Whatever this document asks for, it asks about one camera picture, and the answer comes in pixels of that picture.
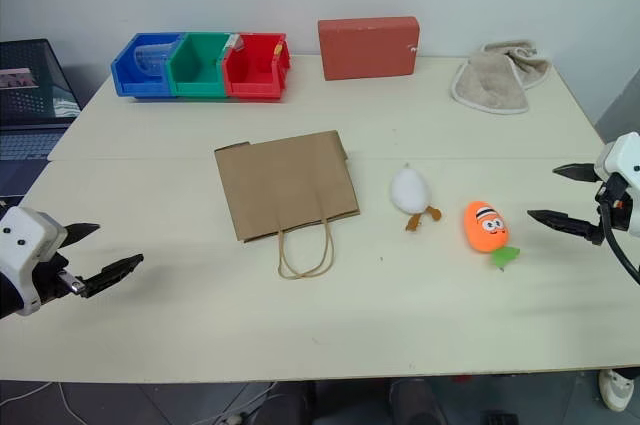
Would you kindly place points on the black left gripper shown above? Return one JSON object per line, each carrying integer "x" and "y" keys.
{"x": 52, "y": 279}

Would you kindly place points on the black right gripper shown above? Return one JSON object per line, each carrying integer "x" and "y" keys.
{"x": 614, "y": 200}

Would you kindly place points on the brown paper bag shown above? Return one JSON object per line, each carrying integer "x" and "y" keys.
{"x": 287, "y": 182}

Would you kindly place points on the orange plush carrot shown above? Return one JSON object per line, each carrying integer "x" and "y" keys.
{"x": 485, "y": 227}

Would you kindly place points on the beige towel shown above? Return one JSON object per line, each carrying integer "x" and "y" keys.
{"x": 492, "y": 80}

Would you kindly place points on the white plush chick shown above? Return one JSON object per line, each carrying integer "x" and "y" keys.
{"x": 410, "y": 190}

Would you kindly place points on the dark laptop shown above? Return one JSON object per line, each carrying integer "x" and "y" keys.
{"x": 30, "y": 95}

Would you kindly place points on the blue plastic storage bin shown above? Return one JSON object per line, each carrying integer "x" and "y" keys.
{"x": 142, "y": 82}

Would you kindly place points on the white rounded object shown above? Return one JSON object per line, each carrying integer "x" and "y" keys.
{"x": 619, "y": 389}

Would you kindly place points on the clear plastic measuring cup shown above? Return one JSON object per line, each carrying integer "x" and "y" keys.
{"x": 150, "y": 59}

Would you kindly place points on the green plastic storage bin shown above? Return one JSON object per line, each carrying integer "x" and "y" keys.
{"x": 195, "y": 72}

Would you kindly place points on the red plastic storage bin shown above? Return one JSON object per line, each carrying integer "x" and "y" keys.
{"x": 255, "y": 77}

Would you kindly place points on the clear plastic wrapper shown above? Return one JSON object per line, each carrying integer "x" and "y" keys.
{"x": 235, "y": 42}

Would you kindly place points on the red brick block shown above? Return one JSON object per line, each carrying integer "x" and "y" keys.
{"x": 367, "y": 47}

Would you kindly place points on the small yellow item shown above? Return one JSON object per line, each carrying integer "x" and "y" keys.
{"x": 278, "y": 49}

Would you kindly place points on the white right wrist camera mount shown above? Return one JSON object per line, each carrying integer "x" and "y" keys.
{"x": 625, "y": 155}

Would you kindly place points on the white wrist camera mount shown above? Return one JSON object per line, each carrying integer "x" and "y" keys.
{"x": 27, "y": 240}
{"x": 625, "y": 155}

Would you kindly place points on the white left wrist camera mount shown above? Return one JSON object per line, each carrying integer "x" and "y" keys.
{"x": 27, "y": 240}

